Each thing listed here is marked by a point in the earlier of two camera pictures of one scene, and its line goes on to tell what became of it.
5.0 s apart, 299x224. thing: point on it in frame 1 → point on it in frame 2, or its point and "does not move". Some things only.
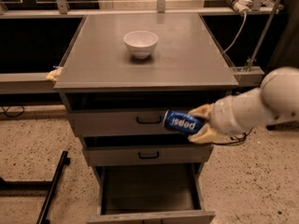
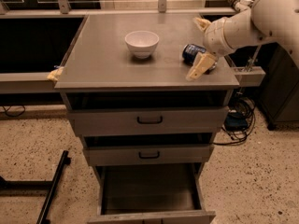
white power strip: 239,3 does not move
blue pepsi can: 181,121 → 190,52
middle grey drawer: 147,155 does not move
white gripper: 222,117 → 214,37
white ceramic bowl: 141,43 does not move
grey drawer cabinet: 120,77 does not move
